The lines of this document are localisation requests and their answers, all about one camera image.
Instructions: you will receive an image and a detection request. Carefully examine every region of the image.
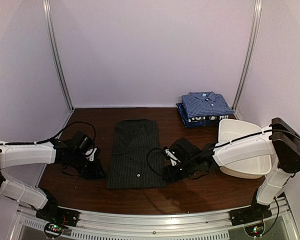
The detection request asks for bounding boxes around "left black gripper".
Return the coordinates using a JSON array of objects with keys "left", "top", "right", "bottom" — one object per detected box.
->
[{"left": 69, "top": 152, "right": 106, "bottom": 180}]

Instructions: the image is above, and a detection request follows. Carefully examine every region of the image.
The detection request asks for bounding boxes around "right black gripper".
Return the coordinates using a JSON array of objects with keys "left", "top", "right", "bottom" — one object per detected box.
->
[{"left": 162, "top": 159, "right": 197, "bottom": 184}]

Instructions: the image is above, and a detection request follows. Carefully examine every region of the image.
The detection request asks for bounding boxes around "dark striped long sleeve shirt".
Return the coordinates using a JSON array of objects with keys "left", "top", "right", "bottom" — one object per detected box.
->
[{"left": 106, "top": 119, "right": 167, "bottom": 190}]

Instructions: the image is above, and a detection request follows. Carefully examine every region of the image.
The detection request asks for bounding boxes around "dark blue printed shirt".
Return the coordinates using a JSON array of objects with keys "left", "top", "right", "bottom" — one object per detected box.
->
[{"left": 176, "top": 102, "right": 235, "bottom": 129}]

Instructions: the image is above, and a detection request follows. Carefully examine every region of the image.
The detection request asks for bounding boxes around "blue checked shirt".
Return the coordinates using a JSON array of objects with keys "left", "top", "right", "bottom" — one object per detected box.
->
[{"left": 181, "top": 91, "right": 234, "bottom": 119}]

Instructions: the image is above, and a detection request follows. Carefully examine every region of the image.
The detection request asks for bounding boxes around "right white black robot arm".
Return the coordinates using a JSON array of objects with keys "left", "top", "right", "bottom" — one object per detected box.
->
[{"left": 162, "top": 117, "right": 300, "bottom": 221}]

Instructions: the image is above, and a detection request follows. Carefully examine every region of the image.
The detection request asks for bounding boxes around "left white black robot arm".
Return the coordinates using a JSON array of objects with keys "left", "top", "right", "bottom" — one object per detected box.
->
[{"left": 0, "top": 131, "right": 106, "bottom": 222}]

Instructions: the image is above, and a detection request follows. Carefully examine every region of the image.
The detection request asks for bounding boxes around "left circuit board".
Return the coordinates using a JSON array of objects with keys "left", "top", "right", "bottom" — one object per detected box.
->
[{"left": 43, "top": 222, "right": 65, "bottom": 238}]

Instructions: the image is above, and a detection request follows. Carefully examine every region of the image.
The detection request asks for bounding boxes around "circuit board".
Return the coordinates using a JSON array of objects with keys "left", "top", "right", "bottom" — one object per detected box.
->
[
  {"left": 43, "top": 222, "right": 65, "bottom": 238},
  {"left": 244, "top": 223, "right": 265, "bottom": 238}
]

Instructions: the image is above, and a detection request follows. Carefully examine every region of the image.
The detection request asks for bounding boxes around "white plastic bin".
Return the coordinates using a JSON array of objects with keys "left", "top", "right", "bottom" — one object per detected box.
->
[{"left": 213, "top": 119, "right": 275, "bottom": 179}]

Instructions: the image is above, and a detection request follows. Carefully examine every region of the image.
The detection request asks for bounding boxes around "right circuit board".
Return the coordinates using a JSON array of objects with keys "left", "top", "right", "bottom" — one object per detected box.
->
[{"left": 244, "top": 223, "right": 265, "bottom": 238}]

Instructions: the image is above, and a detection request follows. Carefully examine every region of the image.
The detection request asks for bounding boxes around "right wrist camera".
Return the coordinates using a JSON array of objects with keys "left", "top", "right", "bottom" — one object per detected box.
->
[{"left": 164, "top": 148, "right": 179, "bottom": 166}]

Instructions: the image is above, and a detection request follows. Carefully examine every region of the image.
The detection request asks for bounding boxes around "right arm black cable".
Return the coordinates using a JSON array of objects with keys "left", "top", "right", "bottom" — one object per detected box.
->
[{"left": 146, "top": 147, "right": 170, "bottom": 178}]

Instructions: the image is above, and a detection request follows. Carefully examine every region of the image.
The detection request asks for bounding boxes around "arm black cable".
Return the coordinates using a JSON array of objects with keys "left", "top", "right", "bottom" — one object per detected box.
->
[
  {"left": 146, "top": 147, "right": 170, "bottom": 178},
  {"left": 4, "top": 121, "right": 97, "bottom": 147}
]

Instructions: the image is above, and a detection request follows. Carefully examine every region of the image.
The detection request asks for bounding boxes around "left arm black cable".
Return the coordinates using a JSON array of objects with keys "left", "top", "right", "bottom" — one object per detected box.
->
[{"left": 4, "top": 121, "right": 97, "bottom": 147}]

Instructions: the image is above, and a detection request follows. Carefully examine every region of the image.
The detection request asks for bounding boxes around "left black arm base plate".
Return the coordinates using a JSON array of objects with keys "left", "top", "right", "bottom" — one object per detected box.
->
[{"left": 32, "top": 207, "right": 79, "bottom": 227}]

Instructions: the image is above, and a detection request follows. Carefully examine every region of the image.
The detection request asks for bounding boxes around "front aluminium rail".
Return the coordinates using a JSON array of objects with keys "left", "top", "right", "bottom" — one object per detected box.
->
[{"left": 14, "top": 192, "right": 300, "bottom": 240}]

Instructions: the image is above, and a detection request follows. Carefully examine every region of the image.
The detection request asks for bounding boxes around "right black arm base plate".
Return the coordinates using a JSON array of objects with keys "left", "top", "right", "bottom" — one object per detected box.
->
[{"left": 229, "top": 205, "right": 272, "bottom": 226}]

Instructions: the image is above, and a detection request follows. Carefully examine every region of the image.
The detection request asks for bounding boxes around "left aluminium frame post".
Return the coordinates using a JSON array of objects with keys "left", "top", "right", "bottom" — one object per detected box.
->
[{"left": 42, "top": 0, "right": 74, "bottom": 111}]

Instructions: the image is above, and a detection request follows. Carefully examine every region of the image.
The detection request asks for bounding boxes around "aluminium frame post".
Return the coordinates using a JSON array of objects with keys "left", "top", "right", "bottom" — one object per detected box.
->
[
  {"left": 232, "top": 0, "right": 263, "bottom": 119},
  {"left": 42, "top": 0, "right": 74, "bottom": 111}
]

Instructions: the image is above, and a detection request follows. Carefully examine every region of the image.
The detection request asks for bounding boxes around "right aluminium frame post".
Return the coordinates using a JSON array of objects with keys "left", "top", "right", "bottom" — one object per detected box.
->
[{"left": 232, "top": 0, "right": 263, "bottom": 119}]

